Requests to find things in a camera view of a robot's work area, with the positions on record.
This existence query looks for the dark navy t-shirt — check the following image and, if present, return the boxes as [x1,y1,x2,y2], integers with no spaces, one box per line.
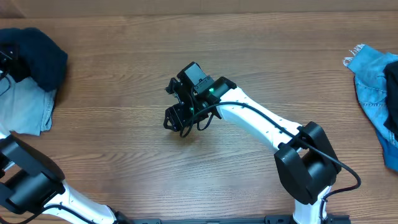
[1,27,68,91]

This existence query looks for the folded light blue jeans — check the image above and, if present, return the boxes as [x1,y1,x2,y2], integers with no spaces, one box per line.
[1,75,57,136]

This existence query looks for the dark garment on denim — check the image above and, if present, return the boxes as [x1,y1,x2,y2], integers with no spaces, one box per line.
[384,62,398,138]

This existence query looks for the crumpled blue denim garment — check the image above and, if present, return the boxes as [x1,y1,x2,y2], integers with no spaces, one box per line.
[343,44,397,172]

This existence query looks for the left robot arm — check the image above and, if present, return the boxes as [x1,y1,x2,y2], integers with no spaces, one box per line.
[1,134,132,223]

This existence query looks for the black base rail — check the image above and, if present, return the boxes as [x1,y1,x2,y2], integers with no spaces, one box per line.
[124,214,352,224]

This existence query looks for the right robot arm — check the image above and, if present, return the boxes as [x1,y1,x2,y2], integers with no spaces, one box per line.
[164,62,350,223]

